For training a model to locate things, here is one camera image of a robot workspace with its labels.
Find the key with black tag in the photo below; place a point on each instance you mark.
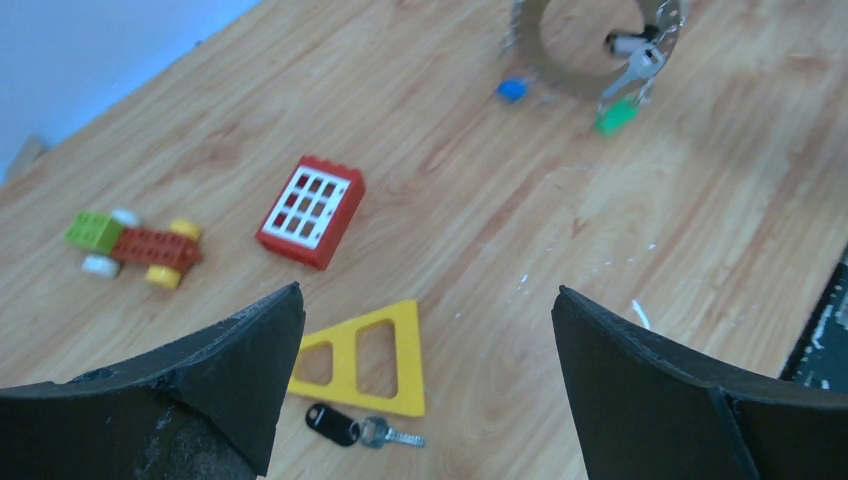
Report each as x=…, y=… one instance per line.
x=373, y=432

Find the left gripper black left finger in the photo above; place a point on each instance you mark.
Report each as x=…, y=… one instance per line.
x=204, y=406

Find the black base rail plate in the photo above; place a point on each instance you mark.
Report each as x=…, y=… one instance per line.
x=819, y=357

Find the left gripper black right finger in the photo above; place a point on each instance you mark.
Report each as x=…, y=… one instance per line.
x=647, y=407

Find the lego car toy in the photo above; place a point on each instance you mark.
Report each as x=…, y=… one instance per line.
x=115, y=239

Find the yellow triangular toy piece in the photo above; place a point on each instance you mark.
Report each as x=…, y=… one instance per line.
x=376, y=362

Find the red lego window brick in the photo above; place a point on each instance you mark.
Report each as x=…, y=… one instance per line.
x=312, y=213

